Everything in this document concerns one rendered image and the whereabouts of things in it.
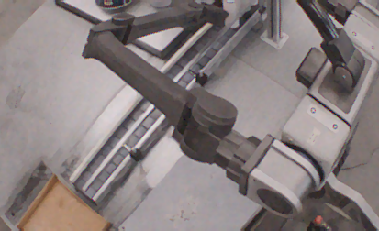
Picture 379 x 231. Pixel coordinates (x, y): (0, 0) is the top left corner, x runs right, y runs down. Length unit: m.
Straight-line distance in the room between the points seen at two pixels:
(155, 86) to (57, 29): 1.10
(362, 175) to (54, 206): 1.63
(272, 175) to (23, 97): 1.24
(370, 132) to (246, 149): 1.87
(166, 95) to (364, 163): 1.77
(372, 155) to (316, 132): 1.78
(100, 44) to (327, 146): 0.56
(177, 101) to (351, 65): 0.37
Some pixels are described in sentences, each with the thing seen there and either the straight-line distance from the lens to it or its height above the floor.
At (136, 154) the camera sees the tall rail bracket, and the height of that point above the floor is 0.97.
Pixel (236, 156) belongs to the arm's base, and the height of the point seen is 1.49.
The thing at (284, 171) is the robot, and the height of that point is 1.50.
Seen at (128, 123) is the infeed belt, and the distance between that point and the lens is 1.71.
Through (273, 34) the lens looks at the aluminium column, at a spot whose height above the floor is 0.88.
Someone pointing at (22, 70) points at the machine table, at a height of 0.83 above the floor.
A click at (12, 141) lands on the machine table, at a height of 0.83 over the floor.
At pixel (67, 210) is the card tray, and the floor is 0.83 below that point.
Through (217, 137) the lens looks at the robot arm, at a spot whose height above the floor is 1.48.
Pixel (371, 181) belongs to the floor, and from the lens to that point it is 2.65.
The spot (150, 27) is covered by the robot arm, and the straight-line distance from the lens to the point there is 1.39.
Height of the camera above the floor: 2.36
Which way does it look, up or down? 60 degrees down
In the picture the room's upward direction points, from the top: 8 degrees counter-clockwise
